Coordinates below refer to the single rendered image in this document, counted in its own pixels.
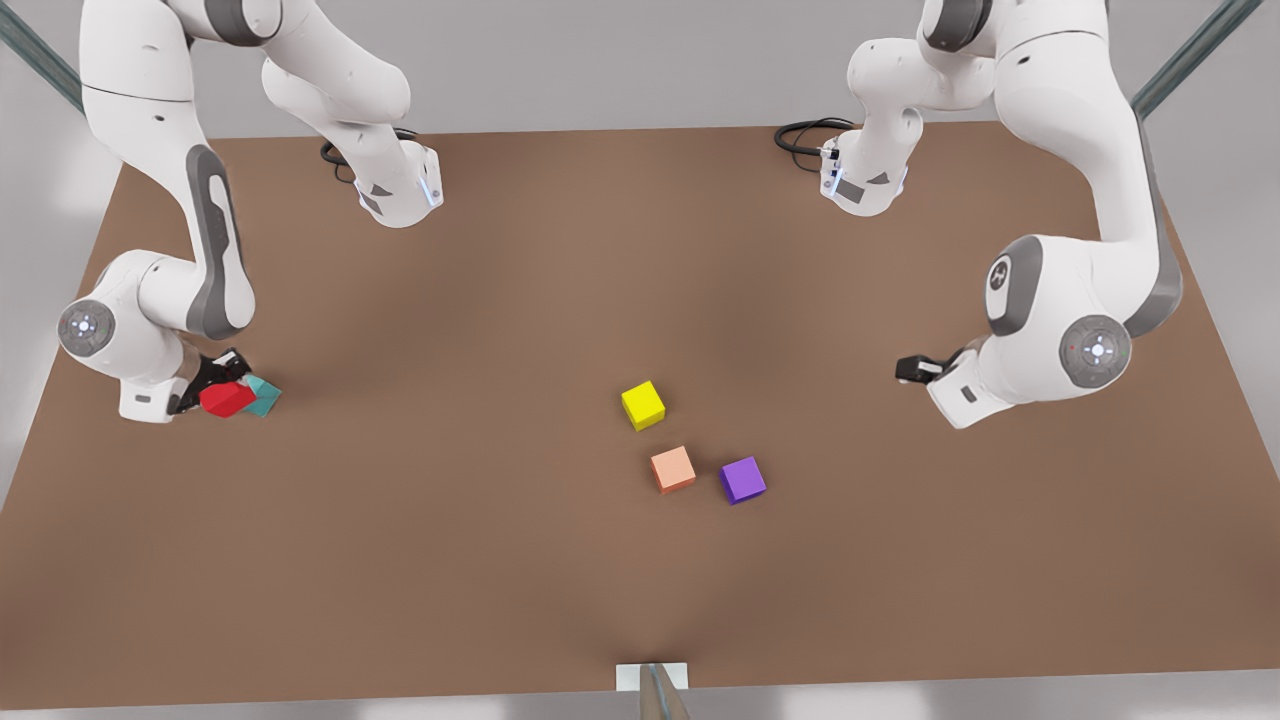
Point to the red wooden cube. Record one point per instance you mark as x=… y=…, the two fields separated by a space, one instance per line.
x=227 y=398

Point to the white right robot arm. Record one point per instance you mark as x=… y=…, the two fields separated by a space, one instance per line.
x=220 y=250

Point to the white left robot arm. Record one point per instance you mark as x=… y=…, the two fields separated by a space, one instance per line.
x=1090 y=260

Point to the teal wooden cube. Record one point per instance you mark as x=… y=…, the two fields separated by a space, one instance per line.
x=265 y=397

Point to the purple wooden cube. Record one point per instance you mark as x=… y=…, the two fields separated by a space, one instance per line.
x=743 y=480

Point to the orange wooden cube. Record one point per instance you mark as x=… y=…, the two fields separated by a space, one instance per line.
x=673 y=469

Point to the yellow wooden cube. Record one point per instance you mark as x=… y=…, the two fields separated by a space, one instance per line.
x=642 y=405

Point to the silver frame post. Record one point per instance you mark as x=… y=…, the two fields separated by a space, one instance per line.
x=655 y=690
x=40 y=60
x=1190 y=55

